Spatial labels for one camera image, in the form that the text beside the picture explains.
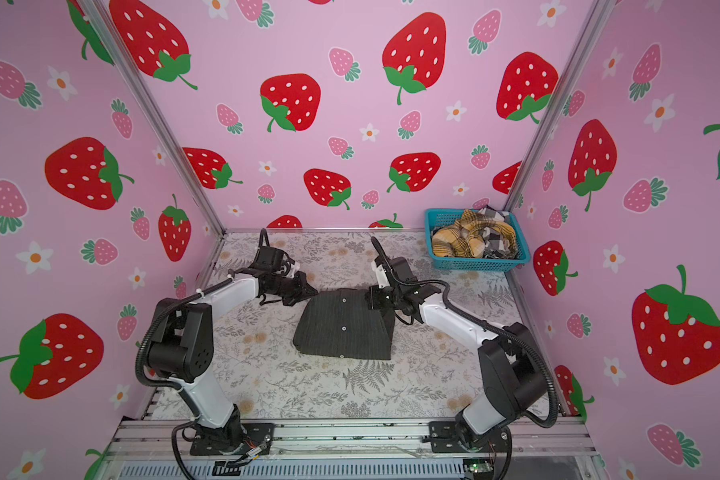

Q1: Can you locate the dark grey pinstripe shirt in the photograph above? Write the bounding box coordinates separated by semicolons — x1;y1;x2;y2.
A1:
292;289;396;361

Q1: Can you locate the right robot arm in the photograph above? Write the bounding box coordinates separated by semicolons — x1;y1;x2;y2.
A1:
366;280;559;451

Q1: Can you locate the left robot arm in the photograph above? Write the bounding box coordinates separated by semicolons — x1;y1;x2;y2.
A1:
134;269;318;454

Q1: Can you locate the teal plastic basket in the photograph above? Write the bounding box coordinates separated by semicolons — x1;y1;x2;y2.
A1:
425;207;530;272

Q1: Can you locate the yellow plaid shirt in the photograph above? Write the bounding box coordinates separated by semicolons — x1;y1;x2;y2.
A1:
431;207;519;260

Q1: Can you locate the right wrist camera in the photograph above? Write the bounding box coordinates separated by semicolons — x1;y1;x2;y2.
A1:
373;256;418;288

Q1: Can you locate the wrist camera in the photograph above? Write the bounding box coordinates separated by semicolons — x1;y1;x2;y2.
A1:
373;256;418;288
251;246;294;275

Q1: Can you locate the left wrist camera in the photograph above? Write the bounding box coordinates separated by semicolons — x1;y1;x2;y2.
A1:
251;246;294;275

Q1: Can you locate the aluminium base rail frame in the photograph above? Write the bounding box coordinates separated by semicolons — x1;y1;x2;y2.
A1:
91;418;609;479

